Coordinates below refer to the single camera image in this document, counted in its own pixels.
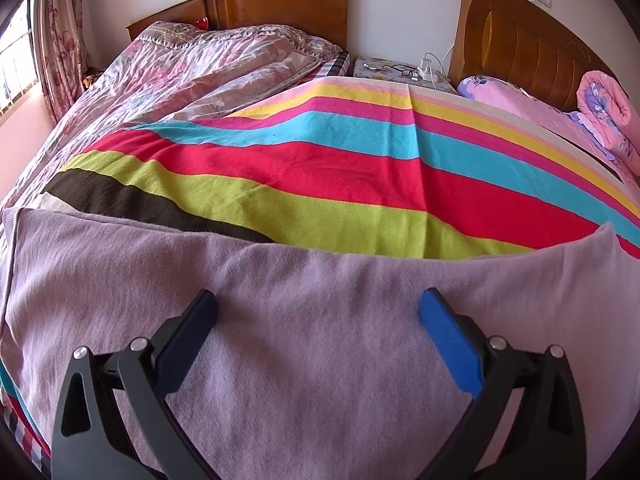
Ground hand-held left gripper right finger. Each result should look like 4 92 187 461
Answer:
419 287 587 480

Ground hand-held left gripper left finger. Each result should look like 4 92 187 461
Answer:
50 289 221 480

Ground mauve pants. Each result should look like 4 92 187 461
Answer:
0 207 640 480

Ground striped colourful blanket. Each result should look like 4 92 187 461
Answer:
37 77 640 262

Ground pink bed sheet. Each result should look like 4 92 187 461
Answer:
520 95 640 188

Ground pink floral pillow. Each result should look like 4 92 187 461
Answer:
457 75 593 128

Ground white power strip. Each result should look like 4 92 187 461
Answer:
417 59 442 84

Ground patterned nightstand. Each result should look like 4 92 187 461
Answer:
352 55 457 95

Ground rolled pink floral quilt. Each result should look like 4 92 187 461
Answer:
575 70 640 177

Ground plaid bed sheet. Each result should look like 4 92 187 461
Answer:
309 50 352 82

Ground ribbed wooden headboard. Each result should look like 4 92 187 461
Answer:
448 0 620 112

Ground floral pink curtain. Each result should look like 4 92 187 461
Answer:
31 0 95 127

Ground barred window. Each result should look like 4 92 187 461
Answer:
0 0 42 118

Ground plain wooden headboard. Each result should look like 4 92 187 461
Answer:
126 0 351 53

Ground white charger cable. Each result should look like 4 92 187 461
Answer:
424 42 460 73

